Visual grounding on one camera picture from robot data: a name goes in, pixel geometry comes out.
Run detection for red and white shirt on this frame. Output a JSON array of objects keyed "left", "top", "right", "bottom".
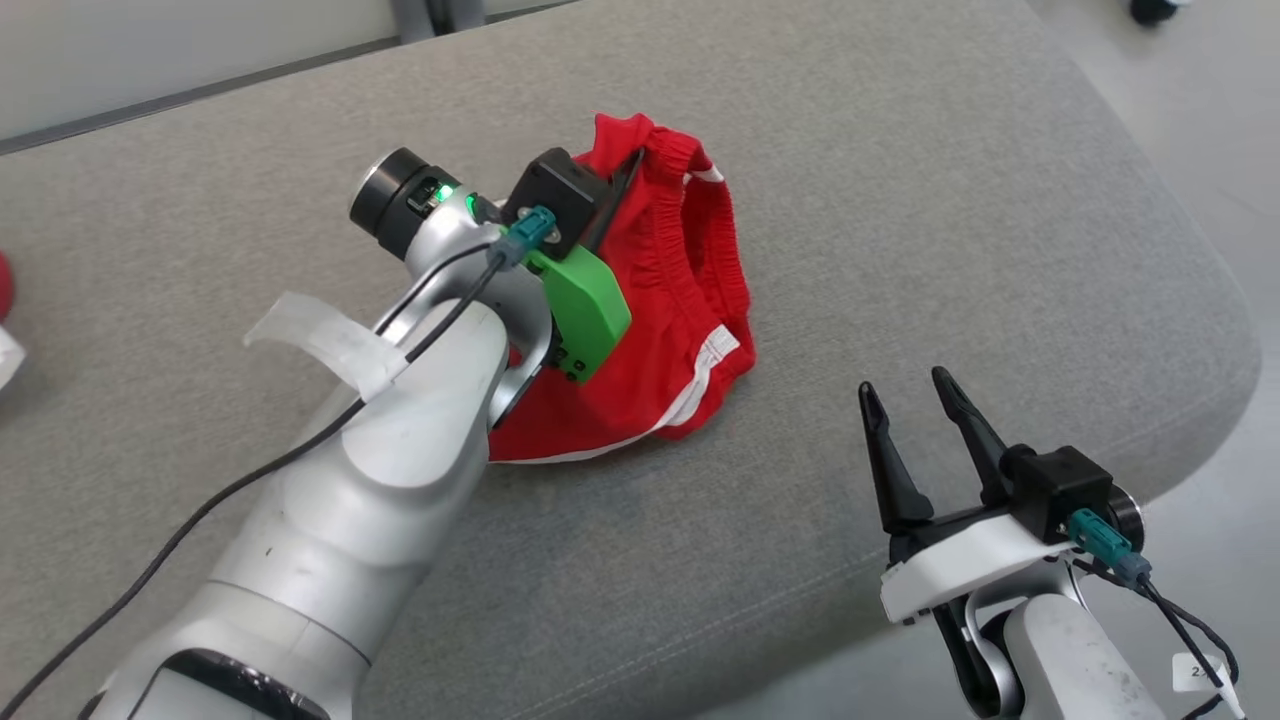
[{"left": 0, "top": 250, "right": 26, "bottom": 393}]

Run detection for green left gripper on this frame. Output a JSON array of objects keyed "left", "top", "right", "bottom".
[{"left": 527, "top": 150, "right": 646, "bottom": 386}]

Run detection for red shorts with white stripe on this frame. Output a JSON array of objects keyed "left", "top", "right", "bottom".
[{"left": 488, "top": 112, "right": 758, "bottom": 464}]

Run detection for small white label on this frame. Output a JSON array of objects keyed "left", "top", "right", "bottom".
[{"left": 1171, "top": 654, "right": 1227, "bottom": 693}]

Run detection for grey partition post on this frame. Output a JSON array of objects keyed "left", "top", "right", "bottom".
[{"left": 390, "top": 0, "right": 488, "bottom": 46}]

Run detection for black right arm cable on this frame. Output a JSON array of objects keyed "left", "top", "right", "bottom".
[{"left": 1066, "top": 508, "right": 1247, "bottom": 717}]

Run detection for translucent tape strip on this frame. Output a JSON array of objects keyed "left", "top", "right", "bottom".
[{"left": 243, "top": 291, "right": 412, "bottom": 402}]

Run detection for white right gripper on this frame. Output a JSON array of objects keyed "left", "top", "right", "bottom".
[{"left": 857, "top": 366, "right": 1077, "bottom": 627}]

